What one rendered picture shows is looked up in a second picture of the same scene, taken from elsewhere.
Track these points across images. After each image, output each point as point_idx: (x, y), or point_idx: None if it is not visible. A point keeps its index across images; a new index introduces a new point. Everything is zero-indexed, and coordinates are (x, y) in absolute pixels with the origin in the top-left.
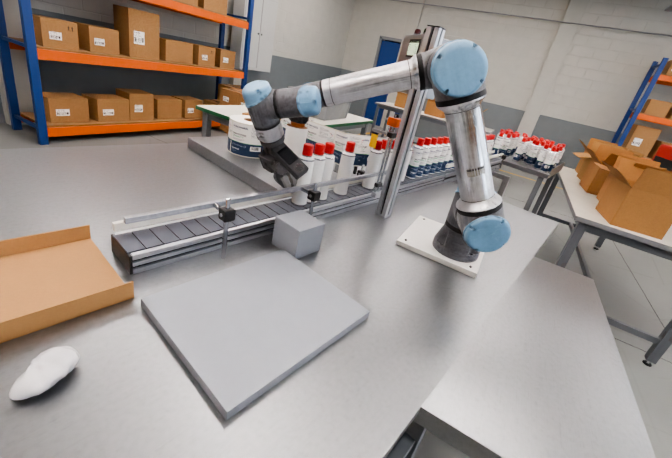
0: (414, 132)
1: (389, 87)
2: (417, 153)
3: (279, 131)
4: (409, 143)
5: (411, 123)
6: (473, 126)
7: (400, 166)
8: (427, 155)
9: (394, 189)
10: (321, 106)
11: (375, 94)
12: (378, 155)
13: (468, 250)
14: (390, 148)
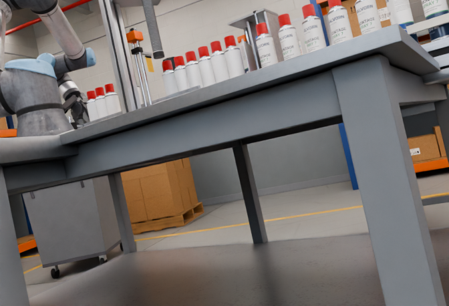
0: (115, 38)
1: (45, 25)
2: (257, 49)
3: (61, 89)
4: (115, 51)
5: (105, 32)
6: None
7: (116, 78)
8: (284, 42)
9: (123, 105)
10: (73, 61)
11: (54, 35)
12: (162, 77)
13: (17, 135)
14: (141, 64)
